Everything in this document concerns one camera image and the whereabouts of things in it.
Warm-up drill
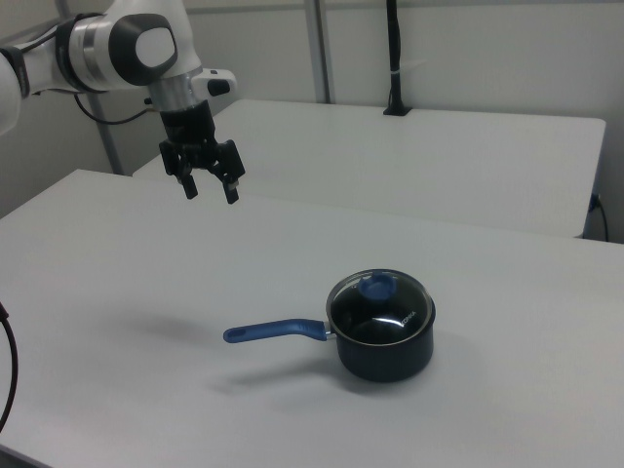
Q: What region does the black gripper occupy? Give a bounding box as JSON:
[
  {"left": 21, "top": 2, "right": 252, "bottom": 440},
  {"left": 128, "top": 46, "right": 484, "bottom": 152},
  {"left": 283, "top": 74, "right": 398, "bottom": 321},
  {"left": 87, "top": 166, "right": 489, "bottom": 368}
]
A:
[{"left": 159, "top": 99, "right": 246, "bottom": 206}]

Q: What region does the glass lid with blue knob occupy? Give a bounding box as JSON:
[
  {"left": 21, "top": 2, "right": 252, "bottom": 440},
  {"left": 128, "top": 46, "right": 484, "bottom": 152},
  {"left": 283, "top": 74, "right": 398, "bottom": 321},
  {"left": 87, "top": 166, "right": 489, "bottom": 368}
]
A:
[{"left": 326, "top": 267, "right": 435, "bottom": 345}]

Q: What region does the white background table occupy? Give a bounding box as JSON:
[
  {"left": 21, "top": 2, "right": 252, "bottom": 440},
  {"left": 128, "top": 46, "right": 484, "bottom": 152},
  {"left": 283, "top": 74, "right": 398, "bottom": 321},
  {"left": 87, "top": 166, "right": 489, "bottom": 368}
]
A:
[{"left": 132, "top": 98, "right": 607, "bottom": 241}]

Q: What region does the black pole with base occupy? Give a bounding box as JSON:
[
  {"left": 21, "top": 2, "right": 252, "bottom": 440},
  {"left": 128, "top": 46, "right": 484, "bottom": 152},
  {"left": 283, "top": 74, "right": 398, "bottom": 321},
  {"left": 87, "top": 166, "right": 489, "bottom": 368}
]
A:
[{"left": 382, "top": 0, "right": 414, "bottom": 118}]

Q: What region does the grey metal partition post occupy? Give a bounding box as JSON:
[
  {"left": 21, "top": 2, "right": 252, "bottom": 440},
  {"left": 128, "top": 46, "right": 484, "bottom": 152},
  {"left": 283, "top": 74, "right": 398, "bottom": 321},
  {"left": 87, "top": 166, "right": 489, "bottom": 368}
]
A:
[
  {"left": 89, "top": 93, "right": 124, "bottom": 176},
  {"left": 304, "top": 0, "right": 336, "bottom": 105}
]

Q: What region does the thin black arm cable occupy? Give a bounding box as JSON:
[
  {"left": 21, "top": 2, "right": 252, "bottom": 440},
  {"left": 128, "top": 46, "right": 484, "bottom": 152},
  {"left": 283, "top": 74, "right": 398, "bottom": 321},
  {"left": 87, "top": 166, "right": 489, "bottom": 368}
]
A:
[{"left": 72, "top": 94, "right": 163, "bottom": 127}]

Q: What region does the dark saucepan with blue handle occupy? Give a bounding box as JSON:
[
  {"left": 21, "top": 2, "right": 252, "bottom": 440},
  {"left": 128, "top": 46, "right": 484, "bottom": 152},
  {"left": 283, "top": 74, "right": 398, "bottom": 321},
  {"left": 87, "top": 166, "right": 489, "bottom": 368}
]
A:
[{"left": 222, "top": 296, "right": 437, "bottom": 384}]

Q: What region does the black cable with metal connector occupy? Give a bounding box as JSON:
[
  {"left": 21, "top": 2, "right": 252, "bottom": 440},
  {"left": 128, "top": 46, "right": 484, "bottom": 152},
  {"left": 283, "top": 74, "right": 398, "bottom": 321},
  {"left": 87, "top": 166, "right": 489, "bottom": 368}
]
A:
[{"left": 0, "top": 300, "right": 20, "bottom": 431}]

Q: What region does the black cable with blue plug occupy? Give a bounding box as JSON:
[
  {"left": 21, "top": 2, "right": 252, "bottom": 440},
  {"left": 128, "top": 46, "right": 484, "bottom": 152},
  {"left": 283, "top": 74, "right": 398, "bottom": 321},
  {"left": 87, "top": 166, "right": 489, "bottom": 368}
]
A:
[{"left": 587, "top": 193, "right": 611, "bottom": 243}]

